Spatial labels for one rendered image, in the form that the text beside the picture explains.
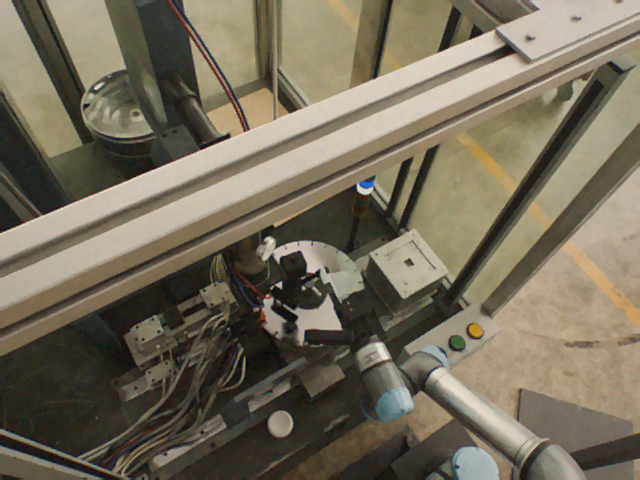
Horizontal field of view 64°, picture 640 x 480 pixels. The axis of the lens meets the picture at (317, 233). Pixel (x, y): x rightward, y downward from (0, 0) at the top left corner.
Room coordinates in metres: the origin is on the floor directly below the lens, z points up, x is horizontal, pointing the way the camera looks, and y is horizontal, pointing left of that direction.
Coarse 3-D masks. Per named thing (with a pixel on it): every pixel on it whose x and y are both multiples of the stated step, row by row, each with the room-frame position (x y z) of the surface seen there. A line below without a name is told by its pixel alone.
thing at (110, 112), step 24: (120, 72) 1.23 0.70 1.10; (96, 96) 1.12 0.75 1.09; (120, 96) 1.17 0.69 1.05; (96, 120) 1.04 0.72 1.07; (120, 120) 1.08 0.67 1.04; (144, 120) 1.09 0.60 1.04; (120, 144) 0.96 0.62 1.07; (144, 144) 0.97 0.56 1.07; (120, 168) 0.96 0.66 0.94; (144, 168) 0.96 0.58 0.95
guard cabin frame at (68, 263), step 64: (384, 0) 1.20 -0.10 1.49; (448, 0) 0.44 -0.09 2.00; (512, 0) 0.39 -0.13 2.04; (576, 0) 0.39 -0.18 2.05; (64, 64) 1.25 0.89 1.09; (448, 64) 0.30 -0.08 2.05; (512, 64) 0.31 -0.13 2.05; (576, 64) 0.35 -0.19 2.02; (256, 128) 0.22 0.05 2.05; (320, 128) 0.23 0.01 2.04; (384, 128) 0.23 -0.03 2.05; (448, 128) 0.27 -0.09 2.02; (128, 192) 0.16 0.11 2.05; (192, 192) 0.17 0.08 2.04; (256, 192) 0.17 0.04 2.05; (320, 192) 0.20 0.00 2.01; (0, 256) 0.11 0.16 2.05; (64, 256) 0.11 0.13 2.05; (128, 256) 0.12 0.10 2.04; (192, 256) 0.14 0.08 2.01; (0, 320) 0.08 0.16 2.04; (64, 320) 0.09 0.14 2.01
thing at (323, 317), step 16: (304, 256) 0.72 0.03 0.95; (320, 256) 0.73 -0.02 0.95; (336, 256) 0.73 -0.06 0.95; (336, 272) 0.68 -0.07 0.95; (352, 272) 0.69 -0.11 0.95; (272, 288) 0.60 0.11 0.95; (352, 288) 0.63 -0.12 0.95; (272, 304) 0.55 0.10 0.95; (320, 304) 0.57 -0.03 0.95; (272, 320) 0.51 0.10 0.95; (288, 320) 0.51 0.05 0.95; (304, 320) 0.52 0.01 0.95; (320, 320) 0.52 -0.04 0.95; (336, 320) 0.53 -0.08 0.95; (288, 336) 0.47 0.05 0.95
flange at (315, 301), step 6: (306, 276) 0.65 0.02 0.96; (318, 282) 0.63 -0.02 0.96; (318, 288) 0.62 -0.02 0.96; (324, 288) 0.62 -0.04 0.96; (306, 294) 0.59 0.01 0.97; (312, 294) 0.59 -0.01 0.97; (324, 294) 0.60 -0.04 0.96; (300, 300) 0.57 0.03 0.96; (306, 300) 0.57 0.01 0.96; (312, 300) 0.58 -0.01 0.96; (318, 300) 0.58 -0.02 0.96; (300, 306) 0.56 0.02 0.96; (306, 306) 0.56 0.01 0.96; (312, 306) 0.56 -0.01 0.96; (318, 306) 0.57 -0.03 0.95
